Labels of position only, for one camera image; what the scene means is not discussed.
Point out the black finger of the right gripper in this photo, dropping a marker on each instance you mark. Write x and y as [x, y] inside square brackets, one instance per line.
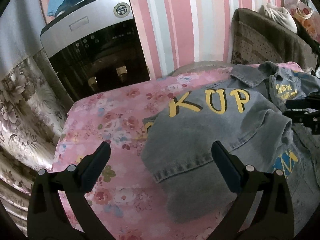
[304, 111]

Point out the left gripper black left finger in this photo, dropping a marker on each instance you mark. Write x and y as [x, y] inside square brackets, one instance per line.
[47, 218]

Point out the blue denim jacket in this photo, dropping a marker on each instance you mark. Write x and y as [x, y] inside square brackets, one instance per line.
[246, 114]

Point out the pink floral gift bag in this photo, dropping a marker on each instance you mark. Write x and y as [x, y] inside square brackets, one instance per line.
[305, 15]

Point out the silver black water dispenser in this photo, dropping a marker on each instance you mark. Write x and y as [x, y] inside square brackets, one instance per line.
[94, 47]

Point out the black garment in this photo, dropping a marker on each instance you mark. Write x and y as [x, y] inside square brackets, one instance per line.
[303, 34]

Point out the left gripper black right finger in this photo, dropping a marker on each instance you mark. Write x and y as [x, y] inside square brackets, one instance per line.
[274, 218]

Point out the white folded garment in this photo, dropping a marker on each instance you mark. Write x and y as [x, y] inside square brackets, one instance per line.
[279, 15]

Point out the brown blanket covered furniture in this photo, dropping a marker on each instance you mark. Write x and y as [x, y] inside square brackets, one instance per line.
[257, 39]

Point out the floral blue curtain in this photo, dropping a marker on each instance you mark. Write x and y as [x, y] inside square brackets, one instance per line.
[33, 106]

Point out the pink floral bed sheet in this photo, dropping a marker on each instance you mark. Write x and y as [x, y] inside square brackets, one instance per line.
[126, 198]

